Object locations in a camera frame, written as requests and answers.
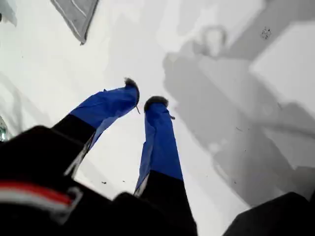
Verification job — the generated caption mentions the grey striped towel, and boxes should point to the grey striped towel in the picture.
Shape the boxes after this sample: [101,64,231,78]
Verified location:
[50,0,99,46]

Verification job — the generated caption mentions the red and white wire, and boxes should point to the red and white wire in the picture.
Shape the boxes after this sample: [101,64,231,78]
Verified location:
[0,180,84,225]

